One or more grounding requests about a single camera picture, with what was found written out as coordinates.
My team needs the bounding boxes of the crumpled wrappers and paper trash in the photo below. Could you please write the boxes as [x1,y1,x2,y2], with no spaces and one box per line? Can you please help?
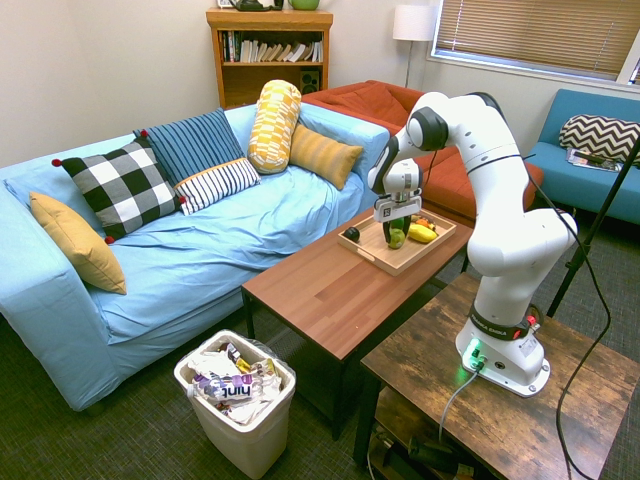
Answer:
[187,342,284,425]

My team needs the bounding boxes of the white plastic trash bin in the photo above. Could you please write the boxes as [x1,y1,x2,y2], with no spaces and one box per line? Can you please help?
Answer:
[173,328,297,480]

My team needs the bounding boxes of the plain mustard yellow pillow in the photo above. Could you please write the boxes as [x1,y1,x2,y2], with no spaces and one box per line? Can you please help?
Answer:
[28,191,128,296]

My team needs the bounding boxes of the teal blue sofa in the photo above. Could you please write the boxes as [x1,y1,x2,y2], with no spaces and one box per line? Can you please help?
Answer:
[526,88,640,227]

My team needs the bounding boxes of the magazine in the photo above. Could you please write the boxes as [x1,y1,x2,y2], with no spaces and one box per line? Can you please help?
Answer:
[565,146,625,174]

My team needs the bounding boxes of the bin with clear plastic bag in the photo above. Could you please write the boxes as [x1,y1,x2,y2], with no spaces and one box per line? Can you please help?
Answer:
[175,330,296,426]

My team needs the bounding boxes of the blue striped pillow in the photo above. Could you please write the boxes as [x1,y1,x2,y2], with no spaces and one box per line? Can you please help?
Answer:
[132,107,247,188]

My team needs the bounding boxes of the row of books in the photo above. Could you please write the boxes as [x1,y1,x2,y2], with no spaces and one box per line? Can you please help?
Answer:
[221,30,325,64]

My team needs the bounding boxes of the white navy striped pillow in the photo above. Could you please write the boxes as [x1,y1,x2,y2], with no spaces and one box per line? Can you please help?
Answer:
[173,157,262,217]

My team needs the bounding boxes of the black power strip with cables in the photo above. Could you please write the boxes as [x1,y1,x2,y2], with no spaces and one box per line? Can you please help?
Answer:
[367,428,481,480]

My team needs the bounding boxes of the light blue sofa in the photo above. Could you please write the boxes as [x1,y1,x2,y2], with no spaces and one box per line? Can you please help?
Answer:
[0,102,392,414]

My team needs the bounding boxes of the black camera stand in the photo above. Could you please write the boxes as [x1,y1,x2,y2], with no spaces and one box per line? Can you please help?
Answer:
[546,133,640,319]

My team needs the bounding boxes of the yellow patterned bolster pillow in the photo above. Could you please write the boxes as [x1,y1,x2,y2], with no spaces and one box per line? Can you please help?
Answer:
[246,79,303,176]

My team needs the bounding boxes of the wooden coffee table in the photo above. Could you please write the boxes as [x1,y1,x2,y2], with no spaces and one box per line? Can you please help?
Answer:
[240,249,474,442]

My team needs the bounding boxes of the wooden bookshelf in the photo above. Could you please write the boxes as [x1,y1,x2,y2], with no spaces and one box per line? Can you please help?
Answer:
[205,7,335,111]

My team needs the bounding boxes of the wooden serving tray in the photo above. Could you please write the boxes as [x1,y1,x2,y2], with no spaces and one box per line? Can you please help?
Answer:
[336,206,458,278]

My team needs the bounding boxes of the orange red sofa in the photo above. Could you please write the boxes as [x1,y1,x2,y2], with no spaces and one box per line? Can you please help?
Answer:
[300,79,545,229]

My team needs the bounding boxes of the brown window blinds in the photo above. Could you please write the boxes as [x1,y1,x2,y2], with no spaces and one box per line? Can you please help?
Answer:
[431,0,640,84]

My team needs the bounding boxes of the mustard striped lumbar pillow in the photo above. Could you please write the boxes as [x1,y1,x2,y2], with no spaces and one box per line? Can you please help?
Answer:
[288,123,365,192]

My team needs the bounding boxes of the grey power cable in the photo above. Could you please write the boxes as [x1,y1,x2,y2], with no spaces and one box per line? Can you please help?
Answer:
[437,368,482,442]

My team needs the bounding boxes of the yellow banana toy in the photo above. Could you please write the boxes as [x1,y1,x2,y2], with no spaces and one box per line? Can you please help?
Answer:
[407,223,439,245]

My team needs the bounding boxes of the rustic wooden side table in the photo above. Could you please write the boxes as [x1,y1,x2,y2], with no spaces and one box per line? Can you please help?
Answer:
[351,272,640,480]

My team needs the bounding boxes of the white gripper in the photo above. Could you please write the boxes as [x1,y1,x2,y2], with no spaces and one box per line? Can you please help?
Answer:
[373,188,424,247]

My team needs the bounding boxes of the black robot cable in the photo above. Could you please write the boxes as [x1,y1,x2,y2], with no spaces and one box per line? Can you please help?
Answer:
[519,153,612,480]

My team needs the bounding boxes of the white floor lamp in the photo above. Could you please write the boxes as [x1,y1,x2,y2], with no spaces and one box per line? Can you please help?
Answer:
[391,4,440,90]

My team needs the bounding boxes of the black white checked pillow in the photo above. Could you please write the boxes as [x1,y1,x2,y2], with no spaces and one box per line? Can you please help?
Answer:
[51,134,188,246]

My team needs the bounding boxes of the black white chevron pillow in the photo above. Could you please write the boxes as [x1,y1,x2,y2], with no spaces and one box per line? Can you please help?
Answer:
[558,113,640,167]

